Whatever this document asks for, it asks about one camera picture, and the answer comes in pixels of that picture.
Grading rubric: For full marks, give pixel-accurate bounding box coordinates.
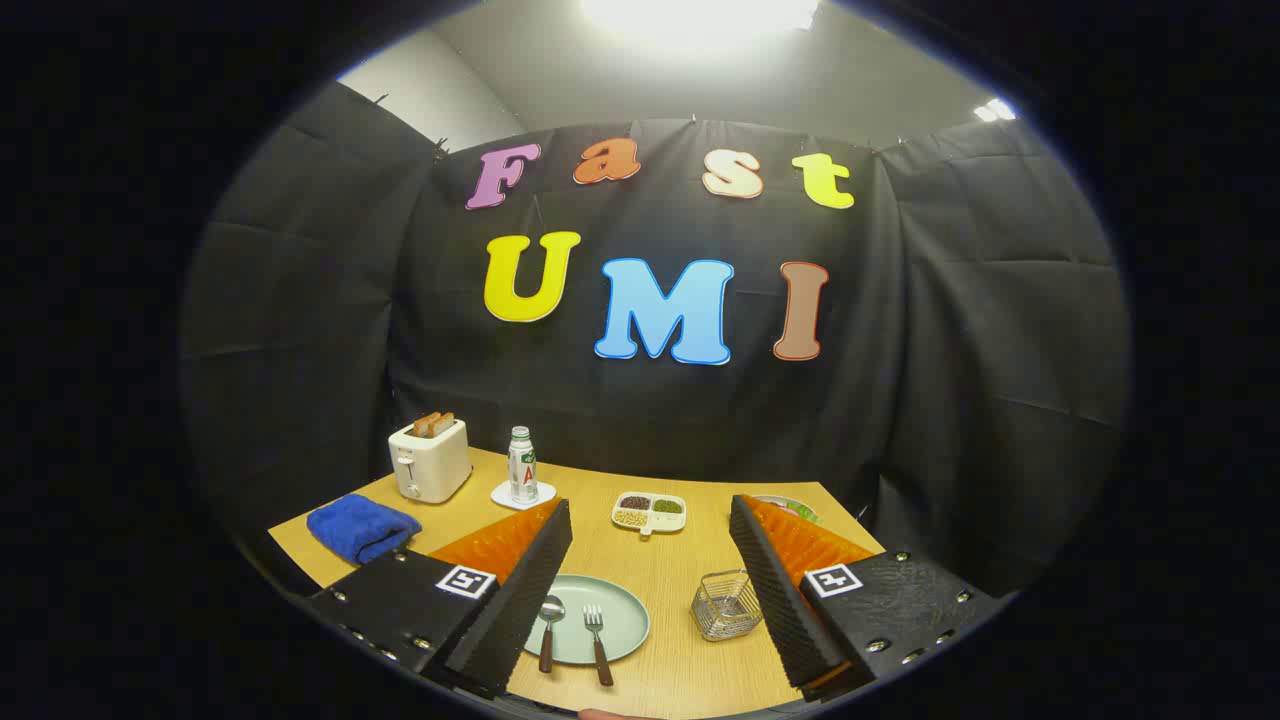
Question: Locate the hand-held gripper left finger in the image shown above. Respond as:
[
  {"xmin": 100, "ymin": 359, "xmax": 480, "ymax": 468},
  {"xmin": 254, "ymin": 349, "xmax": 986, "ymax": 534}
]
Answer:
[{"xmin": 305, "ymin": 498, "xmax": 574, "ymax": 699}]

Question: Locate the wooden-handled metal spoon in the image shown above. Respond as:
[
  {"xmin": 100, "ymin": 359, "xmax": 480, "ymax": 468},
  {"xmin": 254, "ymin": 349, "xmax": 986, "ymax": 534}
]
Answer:
[{"xmin": 538, "ymin": 595, "xmax": 567, "ymax": 674}]

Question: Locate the small clear drink bottle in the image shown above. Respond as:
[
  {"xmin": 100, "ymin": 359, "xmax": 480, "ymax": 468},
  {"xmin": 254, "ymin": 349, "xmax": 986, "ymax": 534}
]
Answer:
[{"xmin": 508, "ymin": 426, "xmax": 539, "ymax": 504}]

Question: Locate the wooden-handled metal fork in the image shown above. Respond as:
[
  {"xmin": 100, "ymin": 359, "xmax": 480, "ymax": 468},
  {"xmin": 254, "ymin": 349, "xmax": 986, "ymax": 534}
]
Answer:
[{"xmin": 583, "ymin": 604, "xmax": 615, "ymax": 688}]

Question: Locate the large ceiling light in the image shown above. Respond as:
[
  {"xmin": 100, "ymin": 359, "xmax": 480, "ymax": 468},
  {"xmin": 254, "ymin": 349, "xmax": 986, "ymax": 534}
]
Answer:
[{"xmin": 580, "ymin": 0, "xmax": 821, "ymax": 41}]

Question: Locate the blue folded towel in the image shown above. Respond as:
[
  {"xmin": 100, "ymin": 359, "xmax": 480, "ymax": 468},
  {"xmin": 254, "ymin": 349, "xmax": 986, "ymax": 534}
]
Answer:
[{"xmin": 306, "ymin": 493, "xmax": 423, "ymax": 566}]

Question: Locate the metal wire basket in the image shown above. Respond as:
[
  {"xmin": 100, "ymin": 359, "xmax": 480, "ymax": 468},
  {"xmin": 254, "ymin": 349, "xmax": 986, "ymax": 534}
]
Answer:
[{"xmin": 691, "ymin": 570, "xmax": 766, "ymax": 643}]

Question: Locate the white plate of food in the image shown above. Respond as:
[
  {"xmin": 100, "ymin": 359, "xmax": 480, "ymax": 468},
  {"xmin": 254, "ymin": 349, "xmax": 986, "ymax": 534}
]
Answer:
[{"xmin": 750, "ymin": 494, "xmax": 821, "ymax": 526}]

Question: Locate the white square coaster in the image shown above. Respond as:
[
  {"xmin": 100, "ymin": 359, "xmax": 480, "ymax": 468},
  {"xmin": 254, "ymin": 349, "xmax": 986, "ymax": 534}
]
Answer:
[{"xmin": 490, "ymin": 481, "xmax": 557, "ymax": 512}]

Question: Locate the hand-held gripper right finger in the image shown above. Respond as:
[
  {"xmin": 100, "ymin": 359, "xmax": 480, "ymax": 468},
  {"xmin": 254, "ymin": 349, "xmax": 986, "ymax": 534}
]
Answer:
[{"xmin": 728, "ymin": 494, "xmax": 1006, "ymax": 701}]

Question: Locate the white toaster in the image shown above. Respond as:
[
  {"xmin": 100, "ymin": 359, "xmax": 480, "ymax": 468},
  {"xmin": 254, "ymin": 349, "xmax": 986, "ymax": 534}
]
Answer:
[{"xmin": 388, "ymin": 415, "xmax": 473, "ymax": 504}]

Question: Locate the green round plate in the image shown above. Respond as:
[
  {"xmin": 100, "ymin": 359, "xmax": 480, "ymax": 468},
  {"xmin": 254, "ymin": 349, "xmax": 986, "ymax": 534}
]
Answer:
[{"xmin": 520, "ymin": 573, "xmax": 651, "ymax": 666}]

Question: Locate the white divided dish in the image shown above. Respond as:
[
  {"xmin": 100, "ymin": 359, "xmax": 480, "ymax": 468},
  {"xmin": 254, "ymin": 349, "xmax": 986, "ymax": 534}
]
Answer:
[{"xmin": 611, "ymin": 491, "xmax": 688, "ymax": 541}]

